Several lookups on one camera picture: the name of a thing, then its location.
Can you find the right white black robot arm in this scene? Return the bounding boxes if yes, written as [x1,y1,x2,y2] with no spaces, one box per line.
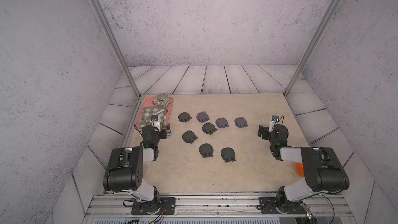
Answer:
[258,124,350,213]

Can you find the metal corner post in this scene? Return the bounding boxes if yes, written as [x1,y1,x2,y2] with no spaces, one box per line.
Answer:
[284,0,342,98]
[89,0,141,99]

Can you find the green checkered cloth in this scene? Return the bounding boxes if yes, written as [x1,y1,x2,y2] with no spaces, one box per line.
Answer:
[138,107,168,129]

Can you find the left metal corner post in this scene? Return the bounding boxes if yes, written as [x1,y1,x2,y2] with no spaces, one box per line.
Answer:
[89,0,141,99]

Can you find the pink plastic tray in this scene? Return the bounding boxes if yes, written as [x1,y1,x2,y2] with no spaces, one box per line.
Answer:
[135,96,174,131]

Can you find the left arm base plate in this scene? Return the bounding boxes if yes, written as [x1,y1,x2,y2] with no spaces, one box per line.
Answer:
[131,198,176,216]

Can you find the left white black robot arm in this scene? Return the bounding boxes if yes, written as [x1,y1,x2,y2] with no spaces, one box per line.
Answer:
[103,124,171,215]

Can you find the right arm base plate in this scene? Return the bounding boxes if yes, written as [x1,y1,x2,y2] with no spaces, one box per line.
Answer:
[257,197,306,215]

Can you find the right metal corner post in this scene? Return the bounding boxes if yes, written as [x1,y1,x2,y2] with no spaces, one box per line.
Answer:
[284,0,342,98]

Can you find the striped ceramic cup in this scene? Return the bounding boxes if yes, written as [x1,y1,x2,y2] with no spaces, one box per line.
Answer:
[152,93,172,108]

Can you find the aluminium rail frame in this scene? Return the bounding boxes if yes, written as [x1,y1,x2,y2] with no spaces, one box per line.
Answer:
[83,191,357,224]

